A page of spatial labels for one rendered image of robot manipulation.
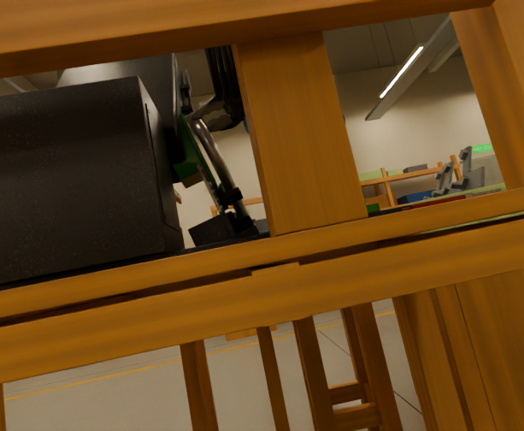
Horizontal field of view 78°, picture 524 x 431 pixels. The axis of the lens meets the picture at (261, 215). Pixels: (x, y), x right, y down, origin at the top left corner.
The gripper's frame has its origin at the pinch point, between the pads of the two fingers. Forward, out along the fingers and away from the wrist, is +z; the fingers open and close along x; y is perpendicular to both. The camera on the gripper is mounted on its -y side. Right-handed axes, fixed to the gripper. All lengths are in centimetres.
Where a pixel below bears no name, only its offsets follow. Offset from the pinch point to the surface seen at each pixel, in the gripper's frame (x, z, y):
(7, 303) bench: 8, 38, -39
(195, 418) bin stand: -82, 48, -24
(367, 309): -88, -25, -24
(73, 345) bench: 2, 34, -46
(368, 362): -99, -15, -36
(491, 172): -509, -560, 257
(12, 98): 22.4, 29.8, -4.0
